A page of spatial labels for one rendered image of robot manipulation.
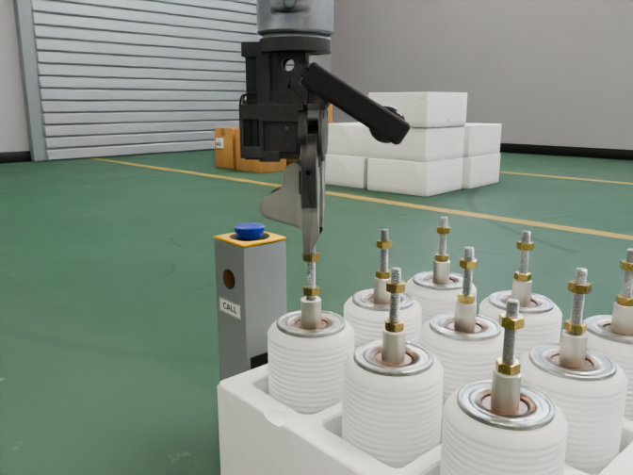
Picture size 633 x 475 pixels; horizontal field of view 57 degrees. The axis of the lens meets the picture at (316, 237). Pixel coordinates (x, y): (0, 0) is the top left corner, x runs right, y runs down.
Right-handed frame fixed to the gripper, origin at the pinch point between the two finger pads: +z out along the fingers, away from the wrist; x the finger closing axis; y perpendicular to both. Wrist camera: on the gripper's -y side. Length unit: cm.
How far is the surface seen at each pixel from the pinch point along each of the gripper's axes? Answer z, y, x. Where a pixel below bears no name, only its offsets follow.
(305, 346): 10.4, 0.6, 4.7
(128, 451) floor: 34.9, 28.4, -11.3
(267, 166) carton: 31, 74, -350
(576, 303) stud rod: 3.9, -24.7, 7.3
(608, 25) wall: -78, -198, -494
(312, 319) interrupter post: 8.9, 0.3, 1.1
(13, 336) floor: 35, 71, -49
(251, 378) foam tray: 16.9, 7.5, -0.5
